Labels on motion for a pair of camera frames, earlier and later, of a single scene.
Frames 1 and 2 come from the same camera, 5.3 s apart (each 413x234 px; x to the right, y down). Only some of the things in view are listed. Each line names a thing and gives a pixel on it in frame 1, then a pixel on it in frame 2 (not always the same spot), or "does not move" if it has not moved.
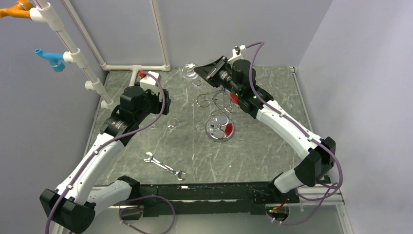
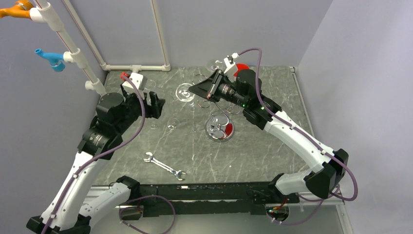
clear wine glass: x=153 y=126 does not move
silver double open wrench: x=151 y=159 does not move
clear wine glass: x=188 y=70 -> x=182 y=93
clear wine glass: x=173 y=123 does not move
